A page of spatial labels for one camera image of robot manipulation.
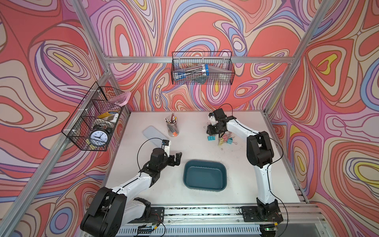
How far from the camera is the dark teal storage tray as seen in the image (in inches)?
32.9

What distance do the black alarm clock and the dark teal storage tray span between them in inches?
17.1

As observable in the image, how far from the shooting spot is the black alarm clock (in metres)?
0.67
